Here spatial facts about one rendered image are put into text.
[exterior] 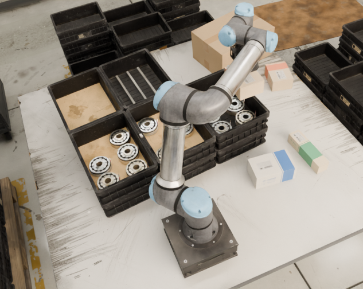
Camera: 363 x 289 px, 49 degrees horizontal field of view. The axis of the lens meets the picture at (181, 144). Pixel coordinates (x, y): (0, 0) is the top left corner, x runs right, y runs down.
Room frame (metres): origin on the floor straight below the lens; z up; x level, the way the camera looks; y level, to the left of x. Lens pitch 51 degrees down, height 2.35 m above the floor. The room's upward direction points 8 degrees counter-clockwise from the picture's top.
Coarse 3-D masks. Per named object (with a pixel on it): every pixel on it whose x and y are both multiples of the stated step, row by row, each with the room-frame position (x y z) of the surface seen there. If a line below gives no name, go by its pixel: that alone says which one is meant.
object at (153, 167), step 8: (120, 112) 1.43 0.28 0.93; (104, 120) 1.39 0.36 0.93; (128, 120) 1.36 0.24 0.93; (80, 128) 1.35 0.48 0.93; (72, 136) 1.31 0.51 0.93; (144, 144) 1.20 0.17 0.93; (80, 160) 1.16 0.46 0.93; (152, 160) 1.10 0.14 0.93; (152, 168) 1.06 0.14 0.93; (88, 176) 1.06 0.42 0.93; (128, 176) 1.03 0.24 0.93; (136, 176) 1.03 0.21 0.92; (112, 184) 1.00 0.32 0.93; (120, 184) 1.00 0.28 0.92; (96, 192) 0.97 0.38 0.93; (104, 192) 0.97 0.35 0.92
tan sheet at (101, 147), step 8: (104, 136) 1.37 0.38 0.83; (88, 144) 1.33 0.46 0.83; (96, 144) 1.32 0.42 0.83; (104, 144) 1.32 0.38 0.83; (80, 152) 1.29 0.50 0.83; (88, 152) 1.28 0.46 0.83; (96, 152) 1.28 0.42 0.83; (104, 152) 1.27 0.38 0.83; (112, 152) 1.26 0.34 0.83; (88, 160) 1.23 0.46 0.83; (112, 160) 1.21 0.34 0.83; (144, 160) 1.19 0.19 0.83; (88, 168) 1.18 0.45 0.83; (112, 168) 1.16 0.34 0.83; (120, 168) 1.16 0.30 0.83; (120, 176) 1.11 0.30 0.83; (96, 184) 1.08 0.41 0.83
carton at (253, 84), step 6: (252, 72) 1.38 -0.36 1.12; (246, 78) 1.35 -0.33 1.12; (252, 78) 1.34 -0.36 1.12; (258, 78) 1.34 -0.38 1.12; (246, 84) 1.31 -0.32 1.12; (252, 84) 1.30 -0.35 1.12; (258, 84) 1.31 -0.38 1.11; (240, 90) 1.29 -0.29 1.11; (246, 90) 1.29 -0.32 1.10; (252, 90) 1.30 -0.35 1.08; (258, 90) 1.31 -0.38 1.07; (240, 96) 1.29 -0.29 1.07; (246, 96) 1.30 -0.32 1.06
